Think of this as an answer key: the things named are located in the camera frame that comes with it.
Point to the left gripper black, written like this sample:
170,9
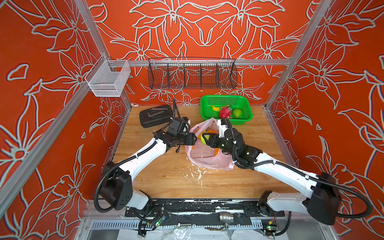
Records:
190,140

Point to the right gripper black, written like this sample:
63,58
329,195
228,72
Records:
211,136

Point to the yellow green fruit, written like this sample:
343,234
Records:
204,138

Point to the pink plastic bag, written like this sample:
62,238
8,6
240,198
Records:
204,156

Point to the pink dragon fruit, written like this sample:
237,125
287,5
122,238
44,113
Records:
225,113

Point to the green round fruit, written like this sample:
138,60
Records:
237,113

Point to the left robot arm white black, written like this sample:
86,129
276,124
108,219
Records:
115,189

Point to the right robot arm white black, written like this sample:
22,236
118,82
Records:
317,195

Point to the yellow banana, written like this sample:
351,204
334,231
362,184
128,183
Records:
216,109

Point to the black tool case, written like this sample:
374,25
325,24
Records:
156,116

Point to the green plastic basket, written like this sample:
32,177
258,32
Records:
235,108

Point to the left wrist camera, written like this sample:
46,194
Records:
179,126

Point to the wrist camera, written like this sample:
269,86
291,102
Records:
179,126
225,129

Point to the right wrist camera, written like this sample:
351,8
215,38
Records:
225,129

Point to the black wire wall basket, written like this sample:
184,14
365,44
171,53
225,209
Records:
184,73

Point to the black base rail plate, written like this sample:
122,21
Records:
248,207

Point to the white wire wall basket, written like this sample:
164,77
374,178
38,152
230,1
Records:
108,78

